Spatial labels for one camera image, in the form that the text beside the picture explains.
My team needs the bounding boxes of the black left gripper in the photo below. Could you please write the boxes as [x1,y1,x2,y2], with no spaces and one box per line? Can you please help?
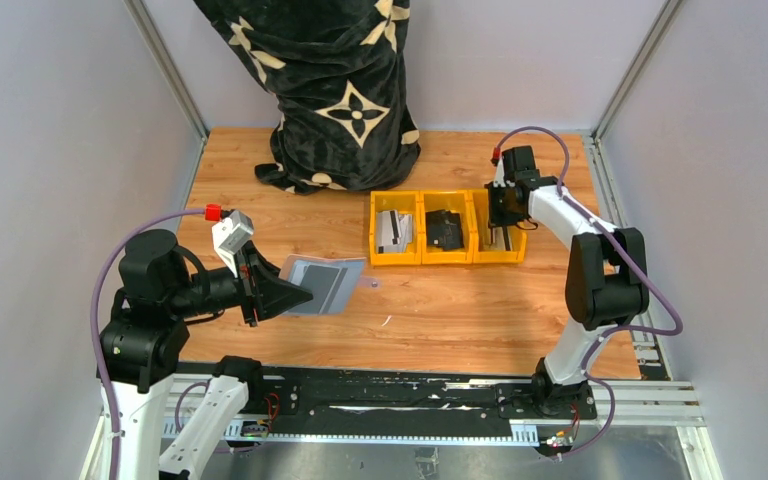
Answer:
[169,237,315,323]

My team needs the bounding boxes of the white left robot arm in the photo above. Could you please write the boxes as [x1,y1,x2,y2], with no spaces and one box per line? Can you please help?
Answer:
[99,225,313,479]

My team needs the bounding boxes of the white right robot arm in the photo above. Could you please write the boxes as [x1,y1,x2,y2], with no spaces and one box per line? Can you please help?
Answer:
[485,146,649,418]

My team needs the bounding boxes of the cream card in right bin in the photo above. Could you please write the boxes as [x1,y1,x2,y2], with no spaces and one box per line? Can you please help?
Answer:
[483,226,513,251]

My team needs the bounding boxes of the black card in holder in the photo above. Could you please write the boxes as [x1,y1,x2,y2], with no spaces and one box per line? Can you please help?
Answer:
[289,262,357,316]

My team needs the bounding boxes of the dark card in middle bin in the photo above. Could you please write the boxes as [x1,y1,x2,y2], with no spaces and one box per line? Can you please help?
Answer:
[425,210,465,251]

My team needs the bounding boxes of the silver cards in left bin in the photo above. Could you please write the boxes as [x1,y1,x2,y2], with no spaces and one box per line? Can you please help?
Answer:
[374,210,414,254]

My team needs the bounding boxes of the yellow bin right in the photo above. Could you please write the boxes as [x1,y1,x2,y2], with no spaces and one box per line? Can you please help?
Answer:
[468,189,527,264]

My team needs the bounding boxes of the yellow bin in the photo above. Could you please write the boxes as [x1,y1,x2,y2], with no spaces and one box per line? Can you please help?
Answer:
[368,191,422,267]
[420,190,476,265]
[468,189,527,264]

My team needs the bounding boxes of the yellow bin middle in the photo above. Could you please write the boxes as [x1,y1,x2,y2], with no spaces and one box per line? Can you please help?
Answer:
[420,190,476,265]

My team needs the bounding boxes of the yellow bin left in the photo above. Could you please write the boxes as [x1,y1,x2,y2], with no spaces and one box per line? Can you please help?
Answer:
[368,191,422,267]

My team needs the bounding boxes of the black patterned blanket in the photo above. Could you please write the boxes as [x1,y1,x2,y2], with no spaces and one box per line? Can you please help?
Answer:
[196,0,421,195]

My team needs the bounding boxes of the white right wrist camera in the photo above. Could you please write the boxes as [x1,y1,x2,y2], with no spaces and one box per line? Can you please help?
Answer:
[492,156,507,188]

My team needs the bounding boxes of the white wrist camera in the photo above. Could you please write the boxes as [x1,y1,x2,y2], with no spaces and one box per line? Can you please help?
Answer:
[211,210,255,278]
[492,156,507,188]

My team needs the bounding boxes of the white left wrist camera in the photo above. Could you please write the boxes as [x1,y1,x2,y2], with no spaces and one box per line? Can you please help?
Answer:
[211,210,255,278]

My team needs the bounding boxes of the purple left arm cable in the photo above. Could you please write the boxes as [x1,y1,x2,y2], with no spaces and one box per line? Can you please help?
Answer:
[89,205,225,480]

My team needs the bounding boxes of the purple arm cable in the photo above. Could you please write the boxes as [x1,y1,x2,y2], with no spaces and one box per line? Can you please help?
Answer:
[489,125,685,458]
[89,205,225,480]

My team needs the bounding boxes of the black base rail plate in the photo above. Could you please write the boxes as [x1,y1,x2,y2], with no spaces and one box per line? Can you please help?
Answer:
[179,357,596,441]

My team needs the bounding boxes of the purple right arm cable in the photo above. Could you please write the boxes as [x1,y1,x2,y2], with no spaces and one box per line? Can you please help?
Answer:
[489,125,685,458]

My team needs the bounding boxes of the aluminium frame rail right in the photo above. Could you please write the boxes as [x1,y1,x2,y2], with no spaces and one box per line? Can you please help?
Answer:
[581,0,684,379]

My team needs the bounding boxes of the aluminium frame rail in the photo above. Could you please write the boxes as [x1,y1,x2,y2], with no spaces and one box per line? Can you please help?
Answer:
[123,0,209,145]
[581,0,684,379]

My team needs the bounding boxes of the aluminium frame rail left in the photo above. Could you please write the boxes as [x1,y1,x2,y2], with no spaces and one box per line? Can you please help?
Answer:
[123,0,209,145]

